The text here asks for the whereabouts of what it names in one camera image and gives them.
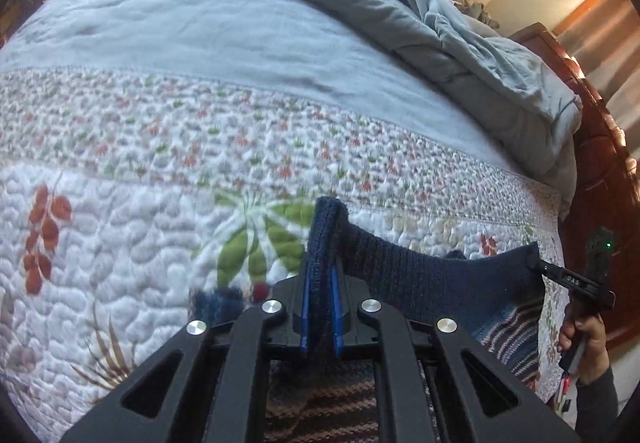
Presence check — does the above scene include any person's right forearm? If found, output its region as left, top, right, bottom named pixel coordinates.
left=575, top=365, right=623, bottom=443

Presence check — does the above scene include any pink curtain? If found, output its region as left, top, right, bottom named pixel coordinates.
left=552, top=0, right=640, bottom=139

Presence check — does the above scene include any patterned crumpled cloth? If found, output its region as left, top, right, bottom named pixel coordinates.
left=445, top=0, right=501, bottom=31

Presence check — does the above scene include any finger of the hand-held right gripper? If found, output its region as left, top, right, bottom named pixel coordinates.
left=532, top=258, right=616, bottom=309

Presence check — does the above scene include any blue striped knit sweater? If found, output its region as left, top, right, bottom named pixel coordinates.
left=192, top=196, right=546, bottom=443

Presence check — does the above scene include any red-brown wooden headboard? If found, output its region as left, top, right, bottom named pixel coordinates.
left=510, top=20, right=640, bottom=359

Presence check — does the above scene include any person's right hand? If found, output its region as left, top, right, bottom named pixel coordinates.
left=557, top=305, right=608, bottom=384

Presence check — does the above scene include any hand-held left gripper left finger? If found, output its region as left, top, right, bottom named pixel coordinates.
left=60, top=265, right=313, bottom=443

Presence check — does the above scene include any bed with floral quilt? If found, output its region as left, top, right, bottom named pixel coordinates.
left=0, top=0, right=571, bottom=443

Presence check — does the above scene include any grey-blue comforter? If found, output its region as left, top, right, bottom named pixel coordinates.
left=162, top=0, right=583, bottom=219

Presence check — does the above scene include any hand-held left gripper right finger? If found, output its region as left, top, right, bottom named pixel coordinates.
left=330, top=265, right=583, bottom=443

